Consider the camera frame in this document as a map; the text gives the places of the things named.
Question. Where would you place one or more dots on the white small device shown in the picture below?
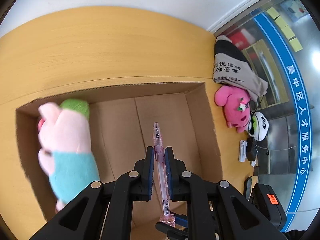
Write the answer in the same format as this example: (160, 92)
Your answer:
(242, 151)

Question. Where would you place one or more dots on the beige tote bag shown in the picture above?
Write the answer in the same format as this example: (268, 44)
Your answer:
(232, 68)

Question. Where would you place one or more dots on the panda plush toy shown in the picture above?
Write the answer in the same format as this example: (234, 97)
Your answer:
(258, 126)

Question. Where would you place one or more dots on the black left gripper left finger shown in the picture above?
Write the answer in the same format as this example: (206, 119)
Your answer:
(133, 186)

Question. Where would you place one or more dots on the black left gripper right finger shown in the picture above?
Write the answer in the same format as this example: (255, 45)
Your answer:
(186, 186)

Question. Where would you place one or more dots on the pink transparent pen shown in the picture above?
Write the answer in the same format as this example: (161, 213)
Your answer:
(167, 217)

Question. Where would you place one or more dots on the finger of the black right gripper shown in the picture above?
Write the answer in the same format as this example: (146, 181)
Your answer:
(181, 219)
(171, 232)

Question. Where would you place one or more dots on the pink plush toy teal shirt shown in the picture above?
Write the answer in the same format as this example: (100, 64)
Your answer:
(66, 154)

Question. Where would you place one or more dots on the black small adapter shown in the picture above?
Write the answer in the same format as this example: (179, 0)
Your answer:
(251, 149)

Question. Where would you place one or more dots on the cardboard box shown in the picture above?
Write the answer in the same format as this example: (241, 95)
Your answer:
(121, 123)

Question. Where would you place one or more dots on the magenta plush toy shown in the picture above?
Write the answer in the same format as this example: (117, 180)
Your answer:
(235, 104)

